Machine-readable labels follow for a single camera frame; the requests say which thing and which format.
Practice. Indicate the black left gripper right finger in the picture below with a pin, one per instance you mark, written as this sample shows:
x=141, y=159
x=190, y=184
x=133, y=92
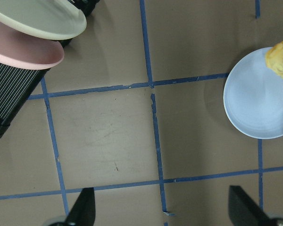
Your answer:
x=243, y=211

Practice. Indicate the blue plate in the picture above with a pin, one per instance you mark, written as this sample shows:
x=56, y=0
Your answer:
x=253, y=97

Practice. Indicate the pink plate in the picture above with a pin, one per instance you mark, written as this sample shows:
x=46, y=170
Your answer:
x=24, y=51

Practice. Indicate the black dish rack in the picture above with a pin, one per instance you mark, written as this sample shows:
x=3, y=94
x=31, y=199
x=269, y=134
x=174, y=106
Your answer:
x=16, y=84

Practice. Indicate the cream plate in rack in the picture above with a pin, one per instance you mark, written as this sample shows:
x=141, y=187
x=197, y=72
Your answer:
x=47, y=19

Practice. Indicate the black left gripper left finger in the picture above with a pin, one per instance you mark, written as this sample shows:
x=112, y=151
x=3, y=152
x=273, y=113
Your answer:
x=81, y=214

